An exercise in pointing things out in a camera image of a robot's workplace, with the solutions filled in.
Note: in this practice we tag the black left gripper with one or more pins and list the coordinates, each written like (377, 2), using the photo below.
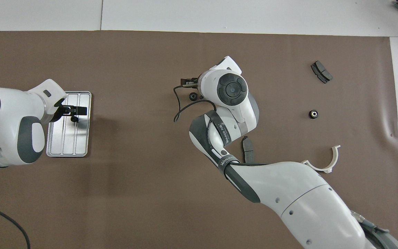
(59, 110)

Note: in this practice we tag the small black bearing gear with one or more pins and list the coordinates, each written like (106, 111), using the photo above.
(74, 119)

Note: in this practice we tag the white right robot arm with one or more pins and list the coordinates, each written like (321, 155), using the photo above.
(299, 193)

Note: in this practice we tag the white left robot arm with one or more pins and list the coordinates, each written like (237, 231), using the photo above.
(9, 110)

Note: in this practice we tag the silver metal tray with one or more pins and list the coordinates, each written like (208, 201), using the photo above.
(67, 141)

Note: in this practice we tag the brown paper mat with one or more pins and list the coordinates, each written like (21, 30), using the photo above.
(150, 193)

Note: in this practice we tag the slim dark grey brake pad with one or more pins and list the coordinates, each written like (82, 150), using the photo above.
(247, 148)

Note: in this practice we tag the grooved dark grey brake pad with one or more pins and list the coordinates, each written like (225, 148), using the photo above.
(321, 72)

